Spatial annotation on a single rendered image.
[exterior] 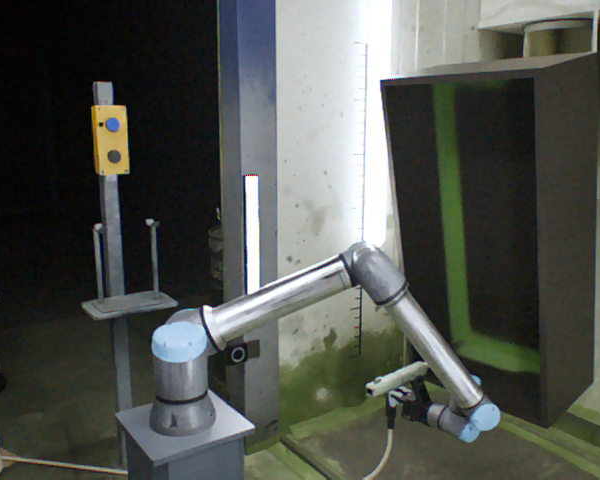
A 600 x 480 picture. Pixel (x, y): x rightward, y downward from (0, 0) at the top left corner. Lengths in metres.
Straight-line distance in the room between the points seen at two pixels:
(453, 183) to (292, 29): 0.92
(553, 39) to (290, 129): 1.40
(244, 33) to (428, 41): 1.04
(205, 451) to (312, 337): 1.23
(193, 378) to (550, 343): 1.15
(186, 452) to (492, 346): 1.49
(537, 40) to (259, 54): 1.44
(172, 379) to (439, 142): 1.40
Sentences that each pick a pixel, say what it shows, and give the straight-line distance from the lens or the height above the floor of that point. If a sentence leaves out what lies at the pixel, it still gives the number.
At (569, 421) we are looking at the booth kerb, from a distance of 3.12.
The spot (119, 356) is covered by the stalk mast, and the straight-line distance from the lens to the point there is 2.61.
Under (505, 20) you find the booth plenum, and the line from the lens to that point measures 3.31.
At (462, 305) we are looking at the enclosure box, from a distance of 2.68.
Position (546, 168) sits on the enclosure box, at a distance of 1.87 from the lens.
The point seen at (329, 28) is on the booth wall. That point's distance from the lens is 2.72.
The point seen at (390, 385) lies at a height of 0.54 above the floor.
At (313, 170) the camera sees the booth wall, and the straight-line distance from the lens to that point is 2.64.
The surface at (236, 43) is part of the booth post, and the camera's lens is 2.47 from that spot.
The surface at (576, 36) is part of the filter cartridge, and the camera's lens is 3.25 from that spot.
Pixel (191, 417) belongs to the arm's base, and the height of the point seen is 0.69.
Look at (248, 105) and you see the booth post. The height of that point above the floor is 1.56.
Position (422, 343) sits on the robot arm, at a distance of 1.78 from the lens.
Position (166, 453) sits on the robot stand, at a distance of 1.65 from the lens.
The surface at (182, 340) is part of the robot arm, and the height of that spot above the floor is 0.90.
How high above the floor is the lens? 1.48
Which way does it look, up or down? 12 degrees down
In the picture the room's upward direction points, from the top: straight up
